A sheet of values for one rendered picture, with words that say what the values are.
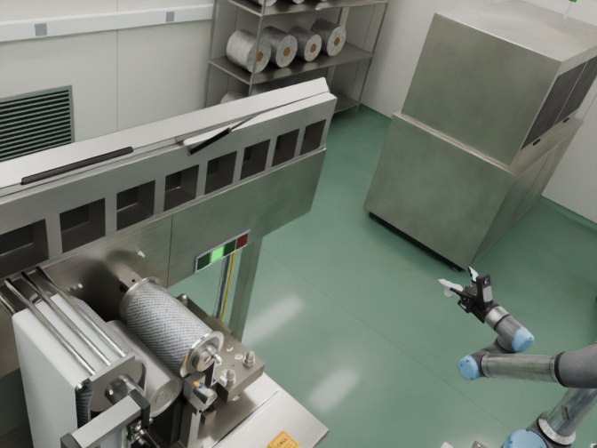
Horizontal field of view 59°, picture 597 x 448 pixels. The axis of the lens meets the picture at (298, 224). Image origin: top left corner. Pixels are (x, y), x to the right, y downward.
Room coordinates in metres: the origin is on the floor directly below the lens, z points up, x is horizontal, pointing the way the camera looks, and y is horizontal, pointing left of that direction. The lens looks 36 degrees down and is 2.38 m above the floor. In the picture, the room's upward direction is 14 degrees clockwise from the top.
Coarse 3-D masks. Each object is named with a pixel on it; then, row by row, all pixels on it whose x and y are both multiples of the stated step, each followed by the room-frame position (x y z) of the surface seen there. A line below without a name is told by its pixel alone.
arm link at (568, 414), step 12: (564, 396) 1.12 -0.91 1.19; (576, 396) 1.10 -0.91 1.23; (588, 396) 1.08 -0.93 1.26; (552, 408) 1.14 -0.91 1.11; (564, 408) 1.10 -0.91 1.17; (576, 408) 1.08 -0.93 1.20; (588, 408) 1.08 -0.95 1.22; (540, 420) 1.12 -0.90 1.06; (552, 420) 1.10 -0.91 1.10; (564, 420) 1.08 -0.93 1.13; (576, 420) 1.08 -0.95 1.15; (540, 432) 1.10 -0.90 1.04; (552, 432) 1.08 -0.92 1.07; (564, 432) 1.08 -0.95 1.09; (552, 444) 1.07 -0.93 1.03; (564, 444) 1.06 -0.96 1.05
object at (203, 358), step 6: (204, 348) 0.89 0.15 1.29; (210, 348) 0.90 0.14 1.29; (216, 348) 0.91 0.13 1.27; (198, 354) 0.88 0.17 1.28; (204, 354) 0.88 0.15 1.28; (210, 354) 0.89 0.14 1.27; (198, 360) 0.87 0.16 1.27; (204, 360) 0.88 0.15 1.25; (210, 360) 0.90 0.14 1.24; (198, 366) 0.86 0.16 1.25; (204, 366) 0.88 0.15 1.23
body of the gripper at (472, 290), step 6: (468, 288) 1.46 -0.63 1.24; (474, 288) 1.47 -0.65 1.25; (474, 294) 1.44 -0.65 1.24; (462, 300) 1.46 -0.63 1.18; (468, 300) 1.43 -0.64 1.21; (474, 300) 1.43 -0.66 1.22; (468, 306) 1.43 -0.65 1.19; (474, 306) 1.43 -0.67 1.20; (492, 306) 1.39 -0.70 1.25; (498, 306) 1.41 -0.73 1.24; (468, 312) 1.43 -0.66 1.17; (474, 312) 1.42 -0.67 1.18; (480, 312) 1.41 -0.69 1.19; (486, 312) 1.38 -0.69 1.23; (480, 318) 1.40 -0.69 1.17
